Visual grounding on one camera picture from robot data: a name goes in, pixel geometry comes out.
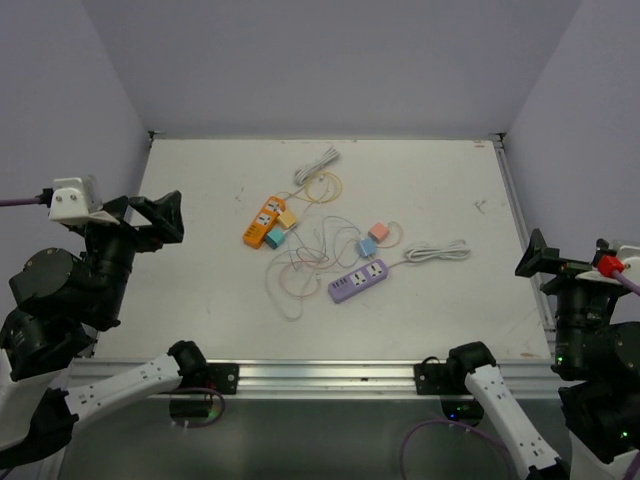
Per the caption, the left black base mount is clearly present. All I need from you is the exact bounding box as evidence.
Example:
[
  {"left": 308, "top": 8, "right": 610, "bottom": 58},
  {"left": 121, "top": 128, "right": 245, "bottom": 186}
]
[{"left": 203, "top": 362, "right": 240, "bottom": 395}]

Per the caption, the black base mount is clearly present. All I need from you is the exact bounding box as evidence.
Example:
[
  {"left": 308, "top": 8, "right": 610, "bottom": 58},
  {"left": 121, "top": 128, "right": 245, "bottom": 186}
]
[
  {"left": 203, "top": 362, "right": 240, "bottom": 395},
  {"left": 413, "top": 356, "right": 475, "bottom": 395}
]

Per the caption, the light blue usb cable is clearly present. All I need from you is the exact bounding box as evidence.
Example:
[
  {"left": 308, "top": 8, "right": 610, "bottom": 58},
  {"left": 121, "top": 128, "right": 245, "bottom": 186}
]
[{"left": 294, "top": 215, "right": 366, "bottom": 274}]

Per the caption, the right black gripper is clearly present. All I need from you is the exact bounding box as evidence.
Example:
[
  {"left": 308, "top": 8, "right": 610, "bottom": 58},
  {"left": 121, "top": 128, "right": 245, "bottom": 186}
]
[{"left": 515, "top": 225, "right": 622, "bottom": 368}]

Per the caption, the pink charger plug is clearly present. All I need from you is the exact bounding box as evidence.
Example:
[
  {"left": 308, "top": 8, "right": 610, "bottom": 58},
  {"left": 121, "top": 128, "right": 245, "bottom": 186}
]
[{"left": 368, "top": 222, "right": 390, "bottom": 243}]

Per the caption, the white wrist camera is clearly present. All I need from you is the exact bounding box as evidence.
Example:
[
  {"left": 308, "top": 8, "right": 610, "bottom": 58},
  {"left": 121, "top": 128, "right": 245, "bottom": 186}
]
[
  {"left": 577, "top": 240, "right": 639, "bottom": 284},
  {"left": 48, "top": 175, "right": 120, "bottom": 226}
]

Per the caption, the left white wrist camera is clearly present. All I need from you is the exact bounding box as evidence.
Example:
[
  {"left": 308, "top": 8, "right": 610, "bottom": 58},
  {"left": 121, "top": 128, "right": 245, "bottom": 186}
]
[{"left": 48, "top": 175, "right": 120, "bottom": 226}]

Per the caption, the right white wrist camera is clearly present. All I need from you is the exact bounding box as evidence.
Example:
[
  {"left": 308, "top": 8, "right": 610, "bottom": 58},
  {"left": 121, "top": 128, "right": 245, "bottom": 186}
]
[{"left": 577, "top": 240, "right": 639, "bottom": 284}]

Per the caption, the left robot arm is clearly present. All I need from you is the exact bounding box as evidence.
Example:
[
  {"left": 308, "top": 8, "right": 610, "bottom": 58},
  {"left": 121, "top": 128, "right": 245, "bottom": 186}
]
[{"left": 1, "top": 190, "right": 208, "bottom": 472}]

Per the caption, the yellow charger plug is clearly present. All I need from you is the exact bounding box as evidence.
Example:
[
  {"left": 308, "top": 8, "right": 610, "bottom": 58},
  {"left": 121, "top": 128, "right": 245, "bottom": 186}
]
[{"left": 277, "top": 210, "right": 297, "bottom": 230}]

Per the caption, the yellow usb cable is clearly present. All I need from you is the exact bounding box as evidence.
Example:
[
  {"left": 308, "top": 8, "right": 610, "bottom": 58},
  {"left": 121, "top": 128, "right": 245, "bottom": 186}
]
[{"left": 284, "top": 171, "right": 345, "bottom": 214}]

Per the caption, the orange power strip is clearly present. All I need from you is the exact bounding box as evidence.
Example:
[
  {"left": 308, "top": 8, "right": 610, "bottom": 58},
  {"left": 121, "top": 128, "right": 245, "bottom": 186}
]
[{"left": 242, "top": 196, "right": 286, "bottom": 249}]

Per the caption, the aluminium front rail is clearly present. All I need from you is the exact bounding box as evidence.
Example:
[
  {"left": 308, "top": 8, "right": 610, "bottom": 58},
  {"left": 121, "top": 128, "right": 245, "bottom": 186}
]
[{"left": 69, "top": 358, "right": 581, "bottom": 400}]

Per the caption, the purple strip white cord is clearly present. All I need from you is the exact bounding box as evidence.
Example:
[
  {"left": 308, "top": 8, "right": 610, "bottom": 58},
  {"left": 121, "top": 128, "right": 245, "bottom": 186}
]
[{"left": 389, "top": 238, "right": 472, "bottom": 269}]

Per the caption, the blue charger plug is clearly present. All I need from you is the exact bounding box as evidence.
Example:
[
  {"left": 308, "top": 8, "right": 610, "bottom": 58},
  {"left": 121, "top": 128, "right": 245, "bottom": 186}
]
[{"left": 356, "top": 237, "right": 377, "bottom": 259}]

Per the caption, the purple power strip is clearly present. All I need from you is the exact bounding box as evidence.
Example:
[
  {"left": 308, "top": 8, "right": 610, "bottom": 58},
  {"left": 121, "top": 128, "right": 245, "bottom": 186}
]
[{"left": 328, "top": 259, "right": 389, "bottom": 304}]

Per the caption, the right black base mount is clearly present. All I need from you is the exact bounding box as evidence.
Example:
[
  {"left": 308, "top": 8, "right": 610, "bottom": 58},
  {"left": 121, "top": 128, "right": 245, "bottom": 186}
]
[{"left": 413, "top": 356, "right": 475, "bottom": 395}]

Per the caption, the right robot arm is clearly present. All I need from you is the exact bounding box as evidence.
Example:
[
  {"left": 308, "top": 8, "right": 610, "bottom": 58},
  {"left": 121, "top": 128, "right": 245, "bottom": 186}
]
[{"left": 445, "top": 229, "right": 639, "bottom": 479}]

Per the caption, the white usb cable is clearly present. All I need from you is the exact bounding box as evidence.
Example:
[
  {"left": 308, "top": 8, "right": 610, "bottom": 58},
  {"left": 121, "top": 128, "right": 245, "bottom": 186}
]
[{"left": 263, "top": 219, "right": 371, "bottom": 322}]

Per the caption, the teal charger plug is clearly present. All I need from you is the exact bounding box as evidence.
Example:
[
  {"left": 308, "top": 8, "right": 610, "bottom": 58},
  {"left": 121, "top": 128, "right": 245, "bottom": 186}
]
[{"left": 264, "top": 227, "right": 286, "bottom": 250}]

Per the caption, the right aluminium side rail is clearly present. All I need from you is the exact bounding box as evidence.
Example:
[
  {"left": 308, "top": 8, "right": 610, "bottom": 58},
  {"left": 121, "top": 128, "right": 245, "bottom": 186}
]
[{"left": 488, "top": 133, "right": 556, "bottom": 358}]

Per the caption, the orange strip white cord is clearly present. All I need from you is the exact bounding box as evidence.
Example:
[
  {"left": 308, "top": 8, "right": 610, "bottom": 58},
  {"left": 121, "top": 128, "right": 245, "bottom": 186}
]
[{"left": 292, "top": 144, "right": 343, "bottom": 187}]

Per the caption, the pink usb cable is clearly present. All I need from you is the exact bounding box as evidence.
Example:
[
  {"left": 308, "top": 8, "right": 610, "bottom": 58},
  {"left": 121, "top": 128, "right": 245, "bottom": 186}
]
[{"left": 277, "top": 222, "right": 404, "bottom": 299}]

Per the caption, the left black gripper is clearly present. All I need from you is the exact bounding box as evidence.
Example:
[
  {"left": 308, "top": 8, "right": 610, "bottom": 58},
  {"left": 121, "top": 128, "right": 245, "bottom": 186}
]
[{"left": 77, "top": 188, "right": 185, "bottom": 321}]

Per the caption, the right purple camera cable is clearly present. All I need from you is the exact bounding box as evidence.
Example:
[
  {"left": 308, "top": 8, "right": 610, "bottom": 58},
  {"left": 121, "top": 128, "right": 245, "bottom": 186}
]
[{"left": 399, "top": 269, "right": 640, "bottom": 480}]

